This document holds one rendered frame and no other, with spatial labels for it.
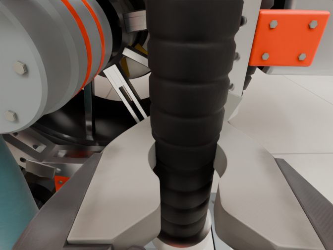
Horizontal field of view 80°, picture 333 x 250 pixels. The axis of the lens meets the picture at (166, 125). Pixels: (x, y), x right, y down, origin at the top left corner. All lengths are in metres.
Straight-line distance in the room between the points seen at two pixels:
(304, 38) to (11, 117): 0.35
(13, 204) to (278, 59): 0.45
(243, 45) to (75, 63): 0.21
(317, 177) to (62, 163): 1.40
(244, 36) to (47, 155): 0.42
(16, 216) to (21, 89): 0.26
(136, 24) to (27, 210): 0.37
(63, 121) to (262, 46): 0.46
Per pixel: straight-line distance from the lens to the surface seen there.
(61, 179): 0.49
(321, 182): 1.53
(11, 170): 0.39
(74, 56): 0.22
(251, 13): 0.31
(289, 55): 0.34
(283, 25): 0.33
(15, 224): 0.43
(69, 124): 0.55
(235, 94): 0.33
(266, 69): 0.56
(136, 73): 0.63
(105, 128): 0.54
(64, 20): 0.22
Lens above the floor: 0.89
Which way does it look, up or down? 31 degrees down
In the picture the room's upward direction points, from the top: straight up
